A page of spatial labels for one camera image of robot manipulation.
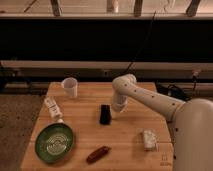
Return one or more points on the cream pusher end effector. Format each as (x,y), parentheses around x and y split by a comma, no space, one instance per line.
(115,114)

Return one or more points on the black eraser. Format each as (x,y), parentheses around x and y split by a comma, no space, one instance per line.
(105,116)

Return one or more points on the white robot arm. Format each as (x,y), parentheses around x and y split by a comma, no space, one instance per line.
(191,122)

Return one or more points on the brown sausage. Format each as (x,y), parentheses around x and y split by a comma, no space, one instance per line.
(97,154)

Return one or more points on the white crumpled cloth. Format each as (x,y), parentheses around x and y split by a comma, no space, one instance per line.
(150,140)

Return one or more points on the white paper cup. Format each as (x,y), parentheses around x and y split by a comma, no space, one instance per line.
(70,86)

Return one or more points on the green colander bowl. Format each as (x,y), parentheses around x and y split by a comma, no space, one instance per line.
(54,142)

